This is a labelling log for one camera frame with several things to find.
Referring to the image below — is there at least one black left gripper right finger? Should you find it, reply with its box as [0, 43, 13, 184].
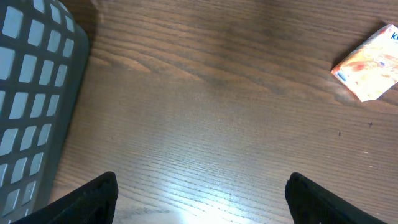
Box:
[285, 172, 383, 224]

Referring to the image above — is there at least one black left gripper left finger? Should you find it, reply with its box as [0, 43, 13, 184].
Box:
[12, 171, 119, 224]

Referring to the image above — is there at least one orange small box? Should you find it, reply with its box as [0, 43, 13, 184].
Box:
[331, 24, 397, 102]

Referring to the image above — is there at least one grey plastic mesh basket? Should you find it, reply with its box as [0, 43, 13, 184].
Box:
[1, 0, 90, 223]

